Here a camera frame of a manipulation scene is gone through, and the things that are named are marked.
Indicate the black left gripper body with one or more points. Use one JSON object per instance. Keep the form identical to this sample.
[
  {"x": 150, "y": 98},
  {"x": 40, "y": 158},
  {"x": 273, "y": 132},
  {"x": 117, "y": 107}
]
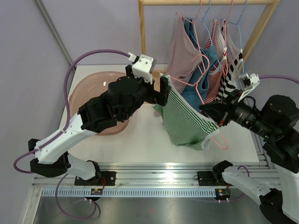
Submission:
[{"x": 145, "y": 93}]

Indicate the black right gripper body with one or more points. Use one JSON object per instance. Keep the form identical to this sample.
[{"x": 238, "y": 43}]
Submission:
[{"x": 232, "y": 98}]

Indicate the green striped tank top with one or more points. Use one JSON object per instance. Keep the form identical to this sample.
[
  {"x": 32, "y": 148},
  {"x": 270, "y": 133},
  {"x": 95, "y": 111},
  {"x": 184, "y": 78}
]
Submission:
[{"x": 187, "y": 116}]

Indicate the mauve pink tank top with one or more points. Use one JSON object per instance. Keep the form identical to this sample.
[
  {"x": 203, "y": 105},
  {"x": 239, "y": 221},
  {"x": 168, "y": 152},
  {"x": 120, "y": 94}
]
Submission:
[{"x": 178, "y": 81}]

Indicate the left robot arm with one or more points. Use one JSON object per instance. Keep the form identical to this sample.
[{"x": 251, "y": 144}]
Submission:
[{"x": 122, "y": 98}]

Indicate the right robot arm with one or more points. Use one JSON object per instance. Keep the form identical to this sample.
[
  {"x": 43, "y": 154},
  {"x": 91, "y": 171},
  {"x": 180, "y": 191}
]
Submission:
[{"x": 275, "y": 124}]

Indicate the teal blue tank top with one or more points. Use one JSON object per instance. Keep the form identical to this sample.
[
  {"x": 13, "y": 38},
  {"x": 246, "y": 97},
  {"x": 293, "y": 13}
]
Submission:
[{"x": 189, "y": 93}]

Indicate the black white striped tank top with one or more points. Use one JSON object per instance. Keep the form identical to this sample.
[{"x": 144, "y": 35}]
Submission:
[{"x": 235, "y": 58}]

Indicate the red striped tank top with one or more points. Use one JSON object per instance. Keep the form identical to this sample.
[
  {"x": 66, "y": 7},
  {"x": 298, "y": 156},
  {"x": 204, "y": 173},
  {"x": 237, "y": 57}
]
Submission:
[{"x": 214, "y": 75}]

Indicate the pink plastic basin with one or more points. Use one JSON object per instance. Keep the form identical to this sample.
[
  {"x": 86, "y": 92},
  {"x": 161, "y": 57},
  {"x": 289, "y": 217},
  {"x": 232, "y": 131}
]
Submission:
[{"x": 89, "y": 109}]

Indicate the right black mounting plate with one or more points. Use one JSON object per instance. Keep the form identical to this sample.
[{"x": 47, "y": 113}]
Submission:
[{"x": 207, "y": 178}]

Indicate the black mounting plate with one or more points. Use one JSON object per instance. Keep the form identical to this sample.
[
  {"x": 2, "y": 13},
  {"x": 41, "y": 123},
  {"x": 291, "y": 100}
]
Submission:
[
  {"x": 207, "y": 178},
  {"x": 107, "y": 178}
]

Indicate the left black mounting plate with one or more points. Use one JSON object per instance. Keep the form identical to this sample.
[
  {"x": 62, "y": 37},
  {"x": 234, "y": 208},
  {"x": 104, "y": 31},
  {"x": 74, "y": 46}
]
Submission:
[{"x": 107, "y": 178}]

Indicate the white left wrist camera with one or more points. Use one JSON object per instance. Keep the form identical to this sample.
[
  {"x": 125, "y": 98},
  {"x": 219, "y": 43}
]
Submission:
[{"x": 143, "y": 66}]

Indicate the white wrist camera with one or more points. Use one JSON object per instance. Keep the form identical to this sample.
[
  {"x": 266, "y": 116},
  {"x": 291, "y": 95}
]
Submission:
[
  {"x": 247, "y": 84},
  {"x": 143, "y": 66}
]

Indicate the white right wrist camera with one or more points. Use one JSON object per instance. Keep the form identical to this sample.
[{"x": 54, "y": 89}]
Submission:
[{"x": 247, "y": 84}]

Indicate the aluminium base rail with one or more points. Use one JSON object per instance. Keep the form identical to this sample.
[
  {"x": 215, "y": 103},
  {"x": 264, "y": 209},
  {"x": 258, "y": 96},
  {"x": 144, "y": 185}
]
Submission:
[{"x": 181, "y": 175}]

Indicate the blue wire hanger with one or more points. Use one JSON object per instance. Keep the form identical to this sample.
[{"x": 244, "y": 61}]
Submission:
[
  {"x": 242, "y": 67},
  {"x": 203, "y": 20}
]

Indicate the slotted cable duct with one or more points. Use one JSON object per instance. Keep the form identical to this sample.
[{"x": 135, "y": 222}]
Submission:
[{"x": 127, "y": 192}]

